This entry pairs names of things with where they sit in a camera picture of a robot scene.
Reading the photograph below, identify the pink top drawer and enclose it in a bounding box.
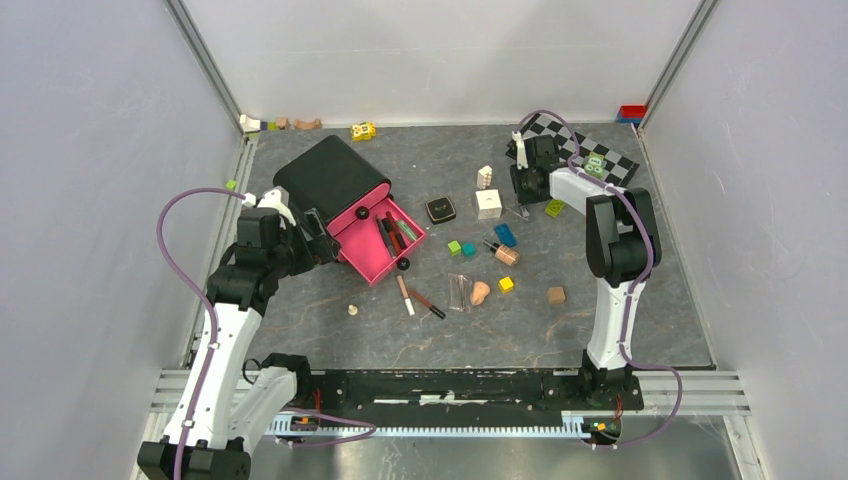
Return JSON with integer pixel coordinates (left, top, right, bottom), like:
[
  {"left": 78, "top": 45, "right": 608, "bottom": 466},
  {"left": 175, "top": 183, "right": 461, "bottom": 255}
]
[{"left": 327, "top": 182, "right": 391, "bottom": 236}]

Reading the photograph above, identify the pink drawer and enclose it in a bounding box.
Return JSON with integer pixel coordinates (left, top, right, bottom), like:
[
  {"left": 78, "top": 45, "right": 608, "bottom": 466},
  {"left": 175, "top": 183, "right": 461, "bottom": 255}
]
[
  {"left": 334, "top": 198, "right": 427, "bottom": 286},
  {"left": 327, "top": 182, "right": 391, "bottom": 236}
]

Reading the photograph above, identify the white cube box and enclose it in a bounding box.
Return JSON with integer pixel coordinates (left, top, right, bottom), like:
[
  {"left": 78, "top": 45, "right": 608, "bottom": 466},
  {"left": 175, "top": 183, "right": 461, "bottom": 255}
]
[{"left": 475, "top": 189, "right": 503, "bottom": 220}]

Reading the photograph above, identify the black makeup organizer box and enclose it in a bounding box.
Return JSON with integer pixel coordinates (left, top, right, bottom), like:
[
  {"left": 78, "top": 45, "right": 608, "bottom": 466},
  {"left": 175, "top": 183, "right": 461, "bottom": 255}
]
[{"left": 273, "top": 135, "right": 391, "bottom": 225}]

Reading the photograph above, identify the foundation bottle beige cap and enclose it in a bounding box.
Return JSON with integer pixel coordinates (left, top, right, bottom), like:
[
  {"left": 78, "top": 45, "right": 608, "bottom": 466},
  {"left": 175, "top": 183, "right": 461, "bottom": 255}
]
[{"left": 483, "top": 240, "right": 521, "bottom": 267}]

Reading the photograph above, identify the dark teal mascara tube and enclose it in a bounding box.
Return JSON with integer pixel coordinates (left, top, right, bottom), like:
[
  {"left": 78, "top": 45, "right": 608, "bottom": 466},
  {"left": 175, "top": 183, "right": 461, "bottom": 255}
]
[{"left": 375, "top": 217, "right": 394, "bottom": 259}]

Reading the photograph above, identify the dark brown lipstick pen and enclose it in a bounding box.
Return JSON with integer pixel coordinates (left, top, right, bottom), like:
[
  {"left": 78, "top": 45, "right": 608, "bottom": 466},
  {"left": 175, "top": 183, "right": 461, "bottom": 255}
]
[{"left": 383, "top": 230, "right": 401, "bottom": 258}]

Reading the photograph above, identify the red lip pencil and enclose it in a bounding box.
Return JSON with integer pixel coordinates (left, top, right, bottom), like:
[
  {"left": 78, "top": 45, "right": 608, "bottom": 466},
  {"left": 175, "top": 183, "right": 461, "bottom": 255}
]
[{"left": 386, "top": 211, "right": 406, "bottom": 253}]

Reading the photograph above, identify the green tube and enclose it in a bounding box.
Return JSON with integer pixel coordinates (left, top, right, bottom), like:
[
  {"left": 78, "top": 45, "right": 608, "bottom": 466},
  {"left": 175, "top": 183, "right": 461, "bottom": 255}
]
[{"left": 396, "top": 220, "right": 418, "bottom": 242}]

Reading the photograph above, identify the clear plastic bag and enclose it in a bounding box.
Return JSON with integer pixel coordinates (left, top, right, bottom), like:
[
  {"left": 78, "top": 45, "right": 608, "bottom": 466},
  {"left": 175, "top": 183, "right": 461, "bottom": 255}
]
[{"left": 447, "top": 273, "right": 472, "bottom": 312}]

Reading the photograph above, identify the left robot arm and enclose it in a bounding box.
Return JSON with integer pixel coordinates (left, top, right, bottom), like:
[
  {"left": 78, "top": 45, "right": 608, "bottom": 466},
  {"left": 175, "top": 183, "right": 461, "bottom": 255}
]
[{"left": 137, "top": 207, "right": 340, "bottom": 479}]

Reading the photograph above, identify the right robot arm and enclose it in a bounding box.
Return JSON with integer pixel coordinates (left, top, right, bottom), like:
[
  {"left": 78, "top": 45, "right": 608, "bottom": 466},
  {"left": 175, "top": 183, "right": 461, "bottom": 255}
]
[{"left": 508, "top": 131, "right": 662, "bottom": 408}]

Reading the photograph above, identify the beige makeup sponge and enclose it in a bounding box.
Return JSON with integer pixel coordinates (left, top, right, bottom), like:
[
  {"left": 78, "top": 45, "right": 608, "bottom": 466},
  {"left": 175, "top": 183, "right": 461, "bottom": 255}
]
[{"left": 470, "top": 281, "right": 491, "bottom": 306}]

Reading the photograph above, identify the green lego brick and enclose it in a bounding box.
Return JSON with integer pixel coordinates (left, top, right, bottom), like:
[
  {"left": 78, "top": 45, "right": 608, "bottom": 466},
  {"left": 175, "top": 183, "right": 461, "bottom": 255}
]
[{"left": 544, "top": 199, "right": 567, "bottom": 218}]

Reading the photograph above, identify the white stacked block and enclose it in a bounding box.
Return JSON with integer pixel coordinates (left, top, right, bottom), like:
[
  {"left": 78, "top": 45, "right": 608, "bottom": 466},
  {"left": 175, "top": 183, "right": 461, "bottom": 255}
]
[{"left": 476, "top": 165, "right": 493, "bottom": 190}]

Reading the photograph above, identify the blue lego brick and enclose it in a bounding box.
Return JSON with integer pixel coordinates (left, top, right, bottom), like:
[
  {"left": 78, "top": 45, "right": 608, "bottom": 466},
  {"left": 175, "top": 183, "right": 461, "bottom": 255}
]
[{"left": 494, "top": 223, "right": 517, "bottom": 248}]

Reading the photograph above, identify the green toy monster block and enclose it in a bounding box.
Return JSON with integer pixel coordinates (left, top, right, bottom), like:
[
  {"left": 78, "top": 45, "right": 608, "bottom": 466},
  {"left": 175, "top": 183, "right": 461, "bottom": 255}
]
[{"left": 582, "top": 152, "right": 606, "bottom": 180}]

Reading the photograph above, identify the chessboard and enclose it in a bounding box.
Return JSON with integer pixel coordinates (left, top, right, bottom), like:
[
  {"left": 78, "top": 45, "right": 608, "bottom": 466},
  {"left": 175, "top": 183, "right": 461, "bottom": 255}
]
[{"left": 518, "top": 111, "right": 640, "bottom": 188}]

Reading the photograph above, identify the small teal cube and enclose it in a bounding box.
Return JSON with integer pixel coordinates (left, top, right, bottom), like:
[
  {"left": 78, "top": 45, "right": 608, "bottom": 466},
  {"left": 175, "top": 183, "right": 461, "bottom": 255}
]
[{"left": 461, "top": 242, "right": 476, "bottom": 258}]

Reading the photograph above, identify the black compact case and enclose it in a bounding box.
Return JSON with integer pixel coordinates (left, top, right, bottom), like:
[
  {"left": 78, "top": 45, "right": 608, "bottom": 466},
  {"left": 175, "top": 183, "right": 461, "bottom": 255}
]
[{"left": 425, "top": 196, "right": 456, "bottom": 225}]

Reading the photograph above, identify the small green cube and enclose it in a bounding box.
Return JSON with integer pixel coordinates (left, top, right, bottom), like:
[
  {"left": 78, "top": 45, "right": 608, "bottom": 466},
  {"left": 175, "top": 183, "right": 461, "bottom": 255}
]
[{"left": 448, "top": 240, "right": 462, "bottom": 256}]

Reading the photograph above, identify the yellow cube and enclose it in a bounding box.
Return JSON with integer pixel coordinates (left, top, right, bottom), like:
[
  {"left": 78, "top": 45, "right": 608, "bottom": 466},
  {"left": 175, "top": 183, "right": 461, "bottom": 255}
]
[{"left": 498, "top": 276, "right": 515, "bottom": 293}]

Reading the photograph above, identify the brown wooden cube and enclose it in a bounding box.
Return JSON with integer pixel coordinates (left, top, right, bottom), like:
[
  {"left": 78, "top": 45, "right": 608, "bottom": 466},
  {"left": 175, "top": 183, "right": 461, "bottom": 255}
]
[{"left": 547, "top": 286, "right": 567, "bottom": 305}]

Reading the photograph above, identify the red blue bricks stack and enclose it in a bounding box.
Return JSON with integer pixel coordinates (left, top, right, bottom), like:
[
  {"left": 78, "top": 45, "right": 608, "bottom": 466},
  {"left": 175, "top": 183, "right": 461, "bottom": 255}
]
[{"left": 616, "top": 104, "right": 647, "bottom": 125}]

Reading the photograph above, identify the white concealer pen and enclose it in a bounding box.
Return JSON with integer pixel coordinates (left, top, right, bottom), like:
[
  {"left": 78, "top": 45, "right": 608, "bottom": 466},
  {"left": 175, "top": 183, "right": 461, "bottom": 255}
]
[{"left": 396, "top": 275, "right": 415, "bottom": 316}]

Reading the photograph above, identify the wooden arch block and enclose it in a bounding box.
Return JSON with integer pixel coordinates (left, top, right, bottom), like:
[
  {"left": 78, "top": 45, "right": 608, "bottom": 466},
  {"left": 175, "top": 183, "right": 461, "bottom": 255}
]
[{"left": 293, "top": 118, "right": 323, "bottom": 130}]

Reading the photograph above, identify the yellow toy block face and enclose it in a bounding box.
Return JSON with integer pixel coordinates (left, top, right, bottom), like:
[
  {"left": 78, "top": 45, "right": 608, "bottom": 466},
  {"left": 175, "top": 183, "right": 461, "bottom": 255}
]
[{"left": 350, "top": 122, "right": 377, "bottom": 142}]

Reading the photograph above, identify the white corner block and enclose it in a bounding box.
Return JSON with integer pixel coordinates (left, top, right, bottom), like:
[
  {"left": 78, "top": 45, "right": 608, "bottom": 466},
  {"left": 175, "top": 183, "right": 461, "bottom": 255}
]
[{"left": 239, "top": 114, "right": 263, "bottom": 134}]

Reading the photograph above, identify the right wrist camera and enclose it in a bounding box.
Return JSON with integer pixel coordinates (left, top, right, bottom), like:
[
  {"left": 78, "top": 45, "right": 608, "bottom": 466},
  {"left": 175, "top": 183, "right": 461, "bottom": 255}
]
[{"left": 511, "top": 130, "right": 529, "bottom": 170}]

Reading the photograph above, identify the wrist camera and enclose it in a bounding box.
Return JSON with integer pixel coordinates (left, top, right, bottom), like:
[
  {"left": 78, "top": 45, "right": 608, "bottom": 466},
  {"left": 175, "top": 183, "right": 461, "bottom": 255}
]
[
  {"left": 241, "top": 187, "right": 297, "bottom": 226},
  {"left": 511, "top": 130, "right": 529, "bottom": 170}
]

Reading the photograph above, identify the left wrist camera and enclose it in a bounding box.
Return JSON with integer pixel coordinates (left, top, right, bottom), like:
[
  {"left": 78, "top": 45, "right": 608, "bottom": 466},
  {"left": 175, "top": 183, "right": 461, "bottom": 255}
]
[{"left": 241, "top": 187, "right": 297, "bottom": 226}]

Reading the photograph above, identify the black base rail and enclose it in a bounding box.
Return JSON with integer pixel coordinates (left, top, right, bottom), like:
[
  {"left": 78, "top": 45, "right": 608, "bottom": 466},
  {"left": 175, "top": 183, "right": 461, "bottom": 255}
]
[{"left": 292, "top": 369, "right": 645, "bottom": 428}]

